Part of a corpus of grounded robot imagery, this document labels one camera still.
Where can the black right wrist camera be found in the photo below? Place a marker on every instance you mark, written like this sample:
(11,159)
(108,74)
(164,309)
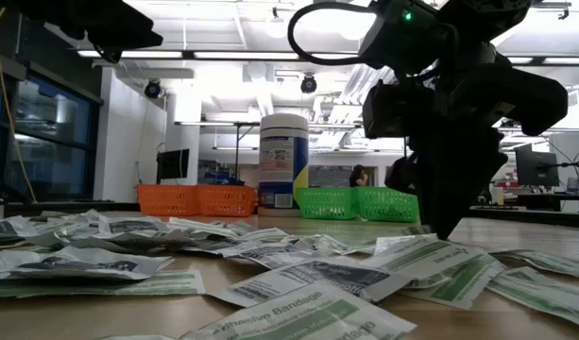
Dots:
(393,111)

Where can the black desk monitor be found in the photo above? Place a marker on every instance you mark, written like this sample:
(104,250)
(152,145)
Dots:
(537,167)

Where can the black wall monitor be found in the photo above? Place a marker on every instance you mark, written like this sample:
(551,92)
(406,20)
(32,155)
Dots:
(172,164)

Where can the long ceiling light strip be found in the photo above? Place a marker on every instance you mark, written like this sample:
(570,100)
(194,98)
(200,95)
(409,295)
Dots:
(147,54)
(331,56)
(520,60)
(567,60)
(245,55)

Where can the black round ceiling fixture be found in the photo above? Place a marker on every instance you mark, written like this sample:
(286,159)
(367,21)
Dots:
(309,84)
(153,89)

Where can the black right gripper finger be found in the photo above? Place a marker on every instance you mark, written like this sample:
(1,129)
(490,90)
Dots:
(454,189)

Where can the round pendant lamp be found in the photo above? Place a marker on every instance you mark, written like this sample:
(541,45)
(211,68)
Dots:
(277,26)

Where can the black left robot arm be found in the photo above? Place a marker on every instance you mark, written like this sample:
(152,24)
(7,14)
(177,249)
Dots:
(48,14)

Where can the white antiseptic towelette packet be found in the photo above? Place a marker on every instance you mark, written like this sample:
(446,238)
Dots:
(81,264)
(128,243)
(275,255)
(76,218)
(209,244)
(133,226)
(5,229)
(336,276)
(390,243)

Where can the black framed window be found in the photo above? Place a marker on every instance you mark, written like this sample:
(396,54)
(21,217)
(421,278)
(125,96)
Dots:
(48,156)

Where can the orange plastic mesh basket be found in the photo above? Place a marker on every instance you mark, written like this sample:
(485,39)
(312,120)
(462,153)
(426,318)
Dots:
(226,200)
(168,200)

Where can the green plastic mesh basket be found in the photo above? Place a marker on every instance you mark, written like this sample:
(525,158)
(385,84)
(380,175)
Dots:
(388,205)
(327,203)

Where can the white disinfecting wipes canister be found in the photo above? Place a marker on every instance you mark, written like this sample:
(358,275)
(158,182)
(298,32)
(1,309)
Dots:
(283,165)

